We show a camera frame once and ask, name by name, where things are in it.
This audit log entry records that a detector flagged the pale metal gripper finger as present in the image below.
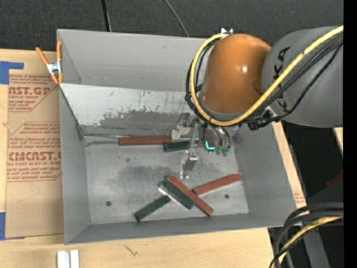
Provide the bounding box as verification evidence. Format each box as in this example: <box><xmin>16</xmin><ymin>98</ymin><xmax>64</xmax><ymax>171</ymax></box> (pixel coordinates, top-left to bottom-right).
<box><xmin>171</xmin><ymin>113</ymin><xmax>194</xmax><ymax>140</ymax></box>
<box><xmin>182</xmin><ymin>149</ymin><xmax>200</xmax><ymax>180</ymax></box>

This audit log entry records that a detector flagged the dark green flat block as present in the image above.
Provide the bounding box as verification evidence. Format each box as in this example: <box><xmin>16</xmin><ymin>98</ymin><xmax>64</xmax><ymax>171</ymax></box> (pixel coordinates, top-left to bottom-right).
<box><xmin>134</xmin><ymin>195</ymin><xmax>172</xmax><ymax>222</ymax></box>
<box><xmin>163</xmin><ymin>140</ymin><xmax>191</xmax><ymax>153</ymax></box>
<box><xmin>158</xmin><ymin>180</ymin><xmax>195</xmax><ymax>210</ymax></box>

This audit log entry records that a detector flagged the brown cardboard board red print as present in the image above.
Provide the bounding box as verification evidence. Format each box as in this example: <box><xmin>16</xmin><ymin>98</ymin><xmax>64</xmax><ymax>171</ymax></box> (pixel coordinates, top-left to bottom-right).
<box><xmin>0</xmin><ymin>48</ymin><xmax>65</xmax><ymax>240</ymax></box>

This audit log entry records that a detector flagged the red-brown flat block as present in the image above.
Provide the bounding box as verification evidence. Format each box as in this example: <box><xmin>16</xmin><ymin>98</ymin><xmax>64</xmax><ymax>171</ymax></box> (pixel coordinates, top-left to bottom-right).
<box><xmin>192</xmin><ymin>173</ymin><xmax>243</xmax><ymax>197</ymax></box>
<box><xmin>118</xmin><ymin>135</ymin><xmax>174</xmax><ymax>147</ymax></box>
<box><xmin>166</xmin><ymin>175</ymin><xmax>215</xmax><ymax>217</ymax></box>

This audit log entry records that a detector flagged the grey metal bin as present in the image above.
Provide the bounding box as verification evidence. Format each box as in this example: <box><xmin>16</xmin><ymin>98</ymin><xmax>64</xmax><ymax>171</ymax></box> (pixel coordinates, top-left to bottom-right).
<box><xmin>56</xmin><ymin>28</ymin><xmax>298</xmax><ymax>246</ymax></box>

